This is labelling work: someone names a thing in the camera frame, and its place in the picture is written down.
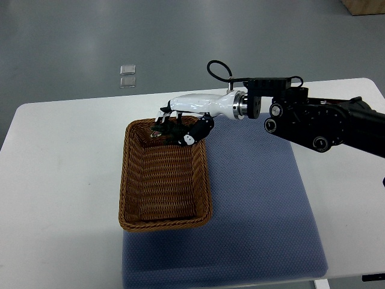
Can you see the black bracket under table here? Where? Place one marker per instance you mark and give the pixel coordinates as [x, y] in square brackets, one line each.
[373, 277]

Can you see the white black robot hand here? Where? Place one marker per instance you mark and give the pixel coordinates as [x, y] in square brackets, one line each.
[233, 105]

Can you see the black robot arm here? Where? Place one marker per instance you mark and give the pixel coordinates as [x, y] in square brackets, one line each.
[315, 123]

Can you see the upper metal floor plate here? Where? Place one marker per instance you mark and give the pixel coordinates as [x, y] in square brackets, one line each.
[127, 69]

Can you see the white table leg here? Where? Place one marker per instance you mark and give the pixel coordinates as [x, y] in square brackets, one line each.
[321, 284]

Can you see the brown wicker basket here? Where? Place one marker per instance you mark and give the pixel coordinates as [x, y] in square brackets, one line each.
[162, 186]

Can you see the dark green toy crocodile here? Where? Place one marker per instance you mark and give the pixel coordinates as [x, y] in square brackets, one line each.
[172, 131]

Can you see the blue quilted mat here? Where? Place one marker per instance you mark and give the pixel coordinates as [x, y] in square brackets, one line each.
[262, 228]

